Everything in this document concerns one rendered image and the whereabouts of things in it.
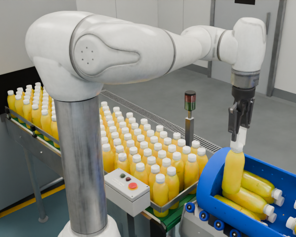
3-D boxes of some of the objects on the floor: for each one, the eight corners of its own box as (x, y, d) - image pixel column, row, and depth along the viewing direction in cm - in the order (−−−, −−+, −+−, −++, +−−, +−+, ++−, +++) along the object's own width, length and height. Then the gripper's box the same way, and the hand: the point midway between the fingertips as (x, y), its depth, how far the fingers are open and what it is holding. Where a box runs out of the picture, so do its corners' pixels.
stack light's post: (186, 256, 236) (190, 120, 187) (182, 252, 238) (184, 117, 189) (190, 252, 238) (194, 117, 189) (185, 249, 241) (189, 115, 192)
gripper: (240, 94, 100) (233, 159, 111) (267, 80, 110) (258, 141, 121) (220, 88, 105) (215, 151, 116) (247, 75, 115) (240, 134, 126)
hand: (238, 138), depth 117 cm, fingers closed on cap, 4 cm apart
